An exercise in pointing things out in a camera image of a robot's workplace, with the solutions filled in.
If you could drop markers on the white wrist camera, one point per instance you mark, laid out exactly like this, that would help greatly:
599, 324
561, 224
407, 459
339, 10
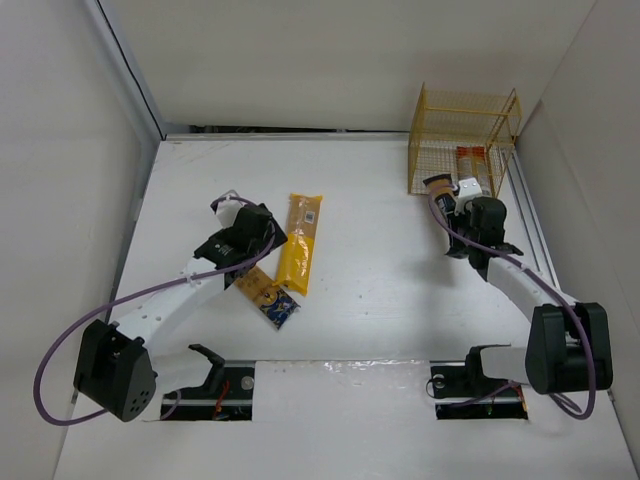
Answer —
468, 189
226, 207

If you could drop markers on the dark blue spaghetti bag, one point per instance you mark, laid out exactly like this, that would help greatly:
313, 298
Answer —
440, 190

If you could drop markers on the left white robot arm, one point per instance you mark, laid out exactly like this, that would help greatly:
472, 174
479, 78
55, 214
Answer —
119, 365

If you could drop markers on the yellow wire shelf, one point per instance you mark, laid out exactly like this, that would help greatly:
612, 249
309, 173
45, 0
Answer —
463, 135

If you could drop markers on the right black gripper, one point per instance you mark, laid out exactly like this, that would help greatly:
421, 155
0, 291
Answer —
451, 211

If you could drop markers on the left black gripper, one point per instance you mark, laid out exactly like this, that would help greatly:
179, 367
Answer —
270, 239

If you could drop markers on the red white spaghetti bag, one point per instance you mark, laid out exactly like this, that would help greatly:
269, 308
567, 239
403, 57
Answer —
471, 162

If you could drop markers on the yellow spaghetti bag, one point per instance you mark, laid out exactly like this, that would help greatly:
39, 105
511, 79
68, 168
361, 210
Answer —
294, 268

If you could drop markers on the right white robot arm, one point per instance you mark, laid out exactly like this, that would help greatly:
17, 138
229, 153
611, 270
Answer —
568, 348

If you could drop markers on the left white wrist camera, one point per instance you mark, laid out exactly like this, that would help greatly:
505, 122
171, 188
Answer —
226, 207

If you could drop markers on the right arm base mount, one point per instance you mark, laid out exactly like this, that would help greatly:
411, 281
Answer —
460, 394

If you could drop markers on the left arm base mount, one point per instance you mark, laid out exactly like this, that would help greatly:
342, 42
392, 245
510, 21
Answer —
231, 400

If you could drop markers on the orange blue pasta bag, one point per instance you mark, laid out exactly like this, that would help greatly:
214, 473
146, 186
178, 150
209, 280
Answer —
273, 302

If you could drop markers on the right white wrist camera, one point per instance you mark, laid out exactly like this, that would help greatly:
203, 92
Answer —
468, 189

